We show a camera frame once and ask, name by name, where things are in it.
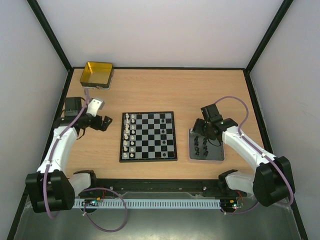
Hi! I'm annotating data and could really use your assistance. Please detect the black frame post left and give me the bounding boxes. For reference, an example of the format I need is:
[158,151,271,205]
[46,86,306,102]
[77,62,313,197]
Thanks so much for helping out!
[26,0,73,73]

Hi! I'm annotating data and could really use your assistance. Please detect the pink tray of black pieces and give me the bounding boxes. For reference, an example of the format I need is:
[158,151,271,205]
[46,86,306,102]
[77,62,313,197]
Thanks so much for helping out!
[188,128,225,163]

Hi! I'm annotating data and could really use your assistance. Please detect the white slotted cable duct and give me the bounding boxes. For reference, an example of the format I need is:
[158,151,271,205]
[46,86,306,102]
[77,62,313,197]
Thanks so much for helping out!
[73,198,221,209]

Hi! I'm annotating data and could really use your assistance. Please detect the black frame post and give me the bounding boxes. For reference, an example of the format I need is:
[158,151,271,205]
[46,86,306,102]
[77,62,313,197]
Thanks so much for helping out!
[246,0,295,73]
[26,0,73,73]

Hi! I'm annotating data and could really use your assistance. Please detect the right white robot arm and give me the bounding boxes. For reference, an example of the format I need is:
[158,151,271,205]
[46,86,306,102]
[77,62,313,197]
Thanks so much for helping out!
[188,104,295,207]

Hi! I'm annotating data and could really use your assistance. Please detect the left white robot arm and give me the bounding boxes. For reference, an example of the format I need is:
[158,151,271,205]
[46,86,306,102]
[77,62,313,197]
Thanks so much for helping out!
[25,96,112,216]

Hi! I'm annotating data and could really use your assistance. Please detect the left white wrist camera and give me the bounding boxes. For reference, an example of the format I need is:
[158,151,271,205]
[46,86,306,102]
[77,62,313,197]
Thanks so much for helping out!
[86,98,105,117]

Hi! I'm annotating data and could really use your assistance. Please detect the black and grey chessboard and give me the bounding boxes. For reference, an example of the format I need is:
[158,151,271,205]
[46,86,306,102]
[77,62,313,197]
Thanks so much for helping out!
[119,111,178,163]

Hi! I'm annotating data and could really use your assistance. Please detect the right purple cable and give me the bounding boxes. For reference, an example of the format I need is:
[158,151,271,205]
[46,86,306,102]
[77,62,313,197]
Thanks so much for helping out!
[214,95,296,206]

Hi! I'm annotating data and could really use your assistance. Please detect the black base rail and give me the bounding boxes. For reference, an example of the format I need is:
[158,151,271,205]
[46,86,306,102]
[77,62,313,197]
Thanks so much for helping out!
[74,177,248,198]

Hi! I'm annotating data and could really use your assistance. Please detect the yellow metal tin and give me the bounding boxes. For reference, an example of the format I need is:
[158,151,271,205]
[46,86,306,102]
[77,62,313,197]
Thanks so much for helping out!
[79,61,114,90]

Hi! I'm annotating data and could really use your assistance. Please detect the black frame post right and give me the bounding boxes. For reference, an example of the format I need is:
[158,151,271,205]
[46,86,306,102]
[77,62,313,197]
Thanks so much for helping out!
[246,0,295,73]

